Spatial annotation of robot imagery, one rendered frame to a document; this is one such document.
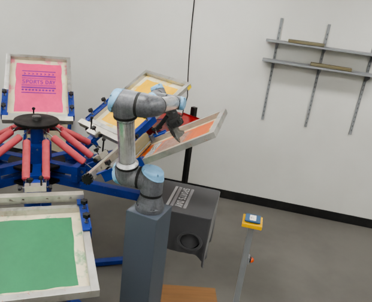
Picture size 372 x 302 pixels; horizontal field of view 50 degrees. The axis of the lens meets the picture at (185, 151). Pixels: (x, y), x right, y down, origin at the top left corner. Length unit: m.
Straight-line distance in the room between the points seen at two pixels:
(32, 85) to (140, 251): 2.28
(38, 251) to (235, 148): 3.04
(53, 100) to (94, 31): 1.33
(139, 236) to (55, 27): 3.47
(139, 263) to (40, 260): 0.50
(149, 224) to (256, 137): 2.83
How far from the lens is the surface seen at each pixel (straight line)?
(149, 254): 2.18
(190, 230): 2.69
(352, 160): 4.86
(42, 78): 4.09
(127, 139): 1.94
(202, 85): 4.62
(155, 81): 3.83
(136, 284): 2.33
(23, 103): 3.86
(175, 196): 2.83
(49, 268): 2.14
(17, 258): 2.23
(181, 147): 2.38
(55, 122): 3.01
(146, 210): 2.08
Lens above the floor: 2.26
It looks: 21 degrees down
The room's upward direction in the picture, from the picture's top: 7 degrees clockwise
